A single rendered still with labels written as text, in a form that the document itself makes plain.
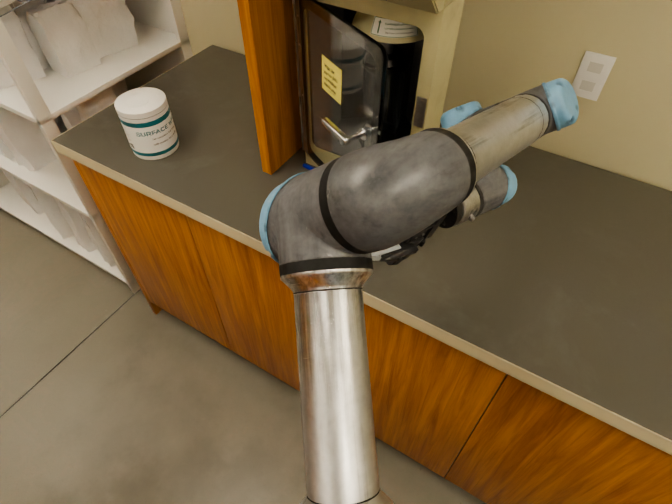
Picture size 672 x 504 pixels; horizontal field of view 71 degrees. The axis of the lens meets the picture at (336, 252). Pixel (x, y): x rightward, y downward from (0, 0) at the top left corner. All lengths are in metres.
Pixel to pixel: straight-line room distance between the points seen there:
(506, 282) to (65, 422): 1.68
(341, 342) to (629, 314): 0.74
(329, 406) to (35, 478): 1.65
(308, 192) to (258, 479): 1.43
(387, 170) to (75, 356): 1.93
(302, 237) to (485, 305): 0.58
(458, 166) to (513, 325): 0.57
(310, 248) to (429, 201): 0.14
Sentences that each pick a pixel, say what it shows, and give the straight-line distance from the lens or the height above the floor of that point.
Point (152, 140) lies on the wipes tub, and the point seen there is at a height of 1.00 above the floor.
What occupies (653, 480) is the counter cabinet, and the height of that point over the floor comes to 0.74.
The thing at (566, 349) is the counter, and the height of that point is 0.94.
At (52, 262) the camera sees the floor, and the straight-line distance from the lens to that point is 2.66.
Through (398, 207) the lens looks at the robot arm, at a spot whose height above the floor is 1.43.
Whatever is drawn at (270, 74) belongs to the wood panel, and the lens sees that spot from 1.16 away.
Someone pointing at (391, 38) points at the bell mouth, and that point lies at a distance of 1.03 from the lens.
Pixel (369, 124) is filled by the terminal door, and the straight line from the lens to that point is 0.94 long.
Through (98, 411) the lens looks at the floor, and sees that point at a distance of 2.10.
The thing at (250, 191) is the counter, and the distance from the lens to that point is 1.24.
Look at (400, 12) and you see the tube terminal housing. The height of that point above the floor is 1.39.
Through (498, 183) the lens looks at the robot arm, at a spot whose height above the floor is 1.21.
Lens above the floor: 1.75
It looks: 49 degrees down
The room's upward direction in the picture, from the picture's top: straight up
